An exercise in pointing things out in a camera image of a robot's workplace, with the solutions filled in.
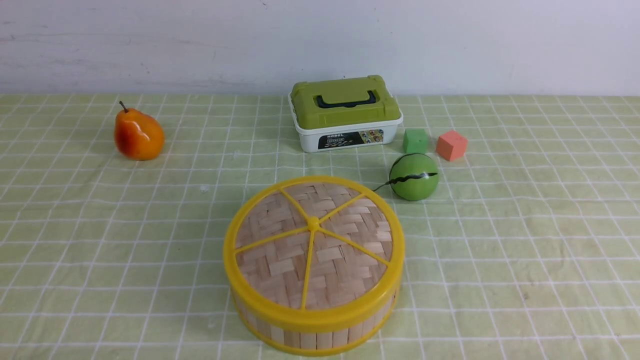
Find yellow bamboo steamer lid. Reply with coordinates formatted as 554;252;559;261
222;175;405;333

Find bamboo steamer base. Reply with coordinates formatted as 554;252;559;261
231;287;402;357

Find green lidded storage box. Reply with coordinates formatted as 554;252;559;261
287;75;403;153

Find green toy watermelon ball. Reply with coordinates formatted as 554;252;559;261
374;153;441;202

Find green foam cube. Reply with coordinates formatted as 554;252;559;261
402;128;430;155

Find orange foam cube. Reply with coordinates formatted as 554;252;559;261
435;130;469;162

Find orange toy pear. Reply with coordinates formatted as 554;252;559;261
113;101;165;161

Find green checkered tablecloth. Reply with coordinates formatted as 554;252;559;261
0;94;640;360

